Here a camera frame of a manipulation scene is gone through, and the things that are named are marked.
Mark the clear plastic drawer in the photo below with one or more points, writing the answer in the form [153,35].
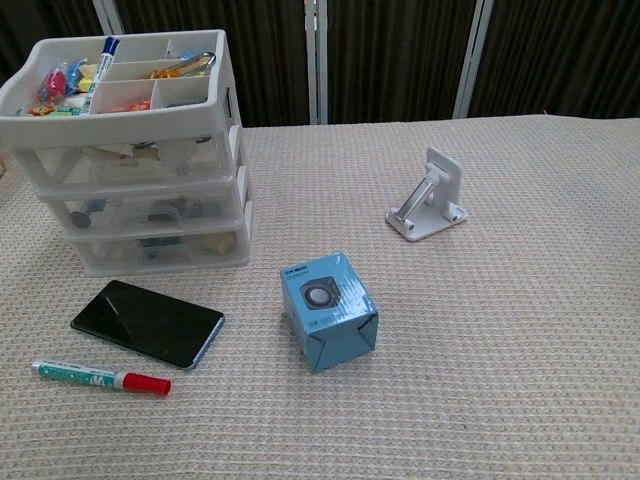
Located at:
[202,167]

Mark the white plastic drawer organizer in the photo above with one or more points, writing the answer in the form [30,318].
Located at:
[125,124]

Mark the blue speaker box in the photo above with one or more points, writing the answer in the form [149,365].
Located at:
[325,320]

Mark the white folding phone stand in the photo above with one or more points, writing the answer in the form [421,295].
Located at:
[440,200]

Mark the black smartphone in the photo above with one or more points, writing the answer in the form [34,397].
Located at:
[145,322]

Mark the beige woven tablecloth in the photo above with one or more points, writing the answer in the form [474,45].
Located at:
[500,350]

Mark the orange gold packet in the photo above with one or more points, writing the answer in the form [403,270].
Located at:
[167,74]

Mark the red yellow snack packet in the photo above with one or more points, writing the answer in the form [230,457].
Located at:
[135,106]

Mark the blue plastic object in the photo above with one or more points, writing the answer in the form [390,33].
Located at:
[186,54]

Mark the red-capped whiteboard marker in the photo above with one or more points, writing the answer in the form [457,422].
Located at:
[100,377]

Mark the blue-capped whiteboard marker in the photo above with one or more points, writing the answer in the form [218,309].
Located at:
[102,65]

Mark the yellow sticky block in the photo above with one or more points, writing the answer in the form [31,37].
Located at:
[90,74]

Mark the blue candy packet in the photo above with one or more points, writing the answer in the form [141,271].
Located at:
[74,75]

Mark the lion print green packet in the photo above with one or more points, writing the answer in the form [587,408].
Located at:
[47,109]

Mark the pink red candy packet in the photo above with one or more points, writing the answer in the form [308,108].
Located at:
[52,84]

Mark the white partition frame post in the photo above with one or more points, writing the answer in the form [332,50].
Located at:
[316,60]
[470,60]
[107,17]

